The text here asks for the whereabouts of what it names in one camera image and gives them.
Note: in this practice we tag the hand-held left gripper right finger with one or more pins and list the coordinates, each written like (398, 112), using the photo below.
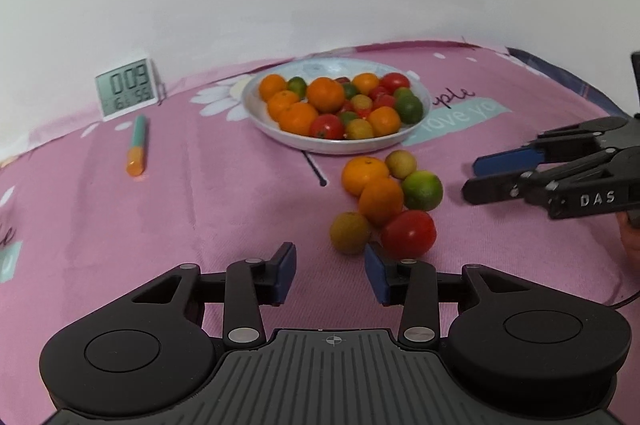
(376, 277)

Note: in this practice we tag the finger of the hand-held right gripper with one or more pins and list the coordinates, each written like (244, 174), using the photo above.
(500, 162)
(490, 192)

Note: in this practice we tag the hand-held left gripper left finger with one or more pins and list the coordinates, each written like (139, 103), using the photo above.
(285, 275)

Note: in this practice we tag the brown longan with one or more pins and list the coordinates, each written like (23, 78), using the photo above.
(350, 232)
(401, 164)

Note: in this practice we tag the red tomato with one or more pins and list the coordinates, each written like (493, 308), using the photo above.
(409, 234)

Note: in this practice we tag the green lime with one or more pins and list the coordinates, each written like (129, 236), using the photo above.
(422, 190)

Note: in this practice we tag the orange mandarin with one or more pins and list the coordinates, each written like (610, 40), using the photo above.
(365, 175)
(381, 201)

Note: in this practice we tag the white patterned plate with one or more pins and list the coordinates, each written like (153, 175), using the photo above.
(300, 142)

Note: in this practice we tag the heap of mixed small fruit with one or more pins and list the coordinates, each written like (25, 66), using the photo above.
(325, 94)

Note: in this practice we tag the person's right hand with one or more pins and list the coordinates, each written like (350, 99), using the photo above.
(631, 237)

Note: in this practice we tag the dark plaid cloth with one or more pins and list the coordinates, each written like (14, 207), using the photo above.
(560, 75)

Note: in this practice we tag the pink printed cloth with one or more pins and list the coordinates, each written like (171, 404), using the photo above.
(150, 230)

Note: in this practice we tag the teal and orange pen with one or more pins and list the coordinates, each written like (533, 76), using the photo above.
(137, 145)

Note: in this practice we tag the white digital clock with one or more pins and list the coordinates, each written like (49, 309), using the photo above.
(127, 87)

